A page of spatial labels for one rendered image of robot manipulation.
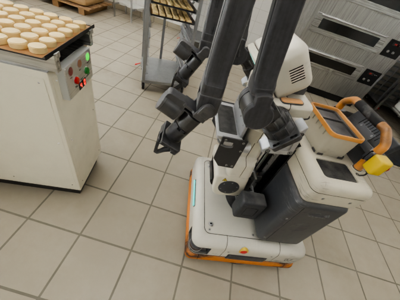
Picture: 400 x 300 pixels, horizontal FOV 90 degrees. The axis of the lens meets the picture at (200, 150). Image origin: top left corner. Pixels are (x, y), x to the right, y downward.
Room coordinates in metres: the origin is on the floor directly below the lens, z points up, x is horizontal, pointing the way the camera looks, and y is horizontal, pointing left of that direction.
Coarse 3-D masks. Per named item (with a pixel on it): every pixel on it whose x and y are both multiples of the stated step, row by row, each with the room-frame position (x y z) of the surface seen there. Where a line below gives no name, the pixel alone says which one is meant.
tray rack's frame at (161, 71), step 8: (144, 8) 2.49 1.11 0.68; (144, 16) 2.49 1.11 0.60; (144, 24) 2.49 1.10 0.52; (184, 24) 2.69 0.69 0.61; (144, 32) 2.49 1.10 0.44; (160, 48) 2.60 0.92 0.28; (160, 56) 2.60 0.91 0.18; (152, 64) 2.37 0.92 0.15; (160, 64) 2.45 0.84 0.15; (168, 64) 2.53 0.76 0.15; (176, 64) 2.61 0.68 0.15; (152, 72) 2.18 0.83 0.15; (160, 72) 2.25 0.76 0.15; (168, 72) 2.32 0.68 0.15; (152, 80) 1.99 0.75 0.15; (160, 80) 2.05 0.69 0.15; (168, 80) 2.12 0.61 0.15
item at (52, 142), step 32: (0, 64) 0.53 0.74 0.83; (0, 96) 0.52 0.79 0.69; (32, 96) 0.54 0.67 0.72; (0, 128) 0.50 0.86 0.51; (32, 128) 0.53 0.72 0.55; (64, 128) 0.57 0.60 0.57; (96, 128) 0.87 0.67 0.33; (0, 160) 0.48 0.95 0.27; (32, 160) 0.52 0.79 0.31; (64, 160) 0.55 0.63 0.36
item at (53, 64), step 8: (0, 56) 0.54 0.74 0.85; (8, 56) 0.55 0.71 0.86; (16, 56) 0.55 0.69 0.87; (24, 56) 0.56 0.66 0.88; (56, 56) 0.58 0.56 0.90; (24, 64) 0.56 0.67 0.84; (32, 64) 0.56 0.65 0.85; (40, 64) 0.57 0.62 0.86; (48, 64) 0.57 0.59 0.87; (56, 64) 0.58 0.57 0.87; (56, 72) 0.58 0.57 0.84
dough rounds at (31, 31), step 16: (0, 0) 0.81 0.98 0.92; (0, 16) 0.69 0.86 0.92; (16, 16) 0.72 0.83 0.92; (32, 16) 0.77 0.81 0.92; (48, 16) 0.82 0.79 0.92; (64, 16) 0.88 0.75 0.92; (0, 32) 0.59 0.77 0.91; (16, 32) 0.60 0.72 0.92; (32, 32) 0.66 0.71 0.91; (48, 32) 0.69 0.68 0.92; (64, 32) 0.73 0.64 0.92; (80, 32) 0.82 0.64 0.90; (16, 48) 0.54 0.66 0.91; (32, 48) 0.55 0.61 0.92; (48, 48) 0.61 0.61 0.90
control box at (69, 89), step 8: (80, 48) 0.81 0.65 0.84; (88, 48) 0.84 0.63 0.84; (72, 56) 0.72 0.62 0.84; (80, 56) 0.76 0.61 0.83; (64, 64) 0.65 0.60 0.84; (72, 64) 0.68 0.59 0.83; (88, 64) 0.81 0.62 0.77; (64, 72) 0.62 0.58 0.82; (80, 72) 0.73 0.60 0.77; (64, 80) 0.62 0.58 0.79; (72, 80) 0.66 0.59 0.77; (80, 80) 0.72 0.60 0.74; (88, 80) 0.79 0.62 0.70; (64, 88) 0.61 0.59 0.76; (72, 88) 0.65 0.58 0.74; (80, 88) 0.71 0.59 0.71; (64, 96) 0.61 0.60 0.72; (72, 96) 0.63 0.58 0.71
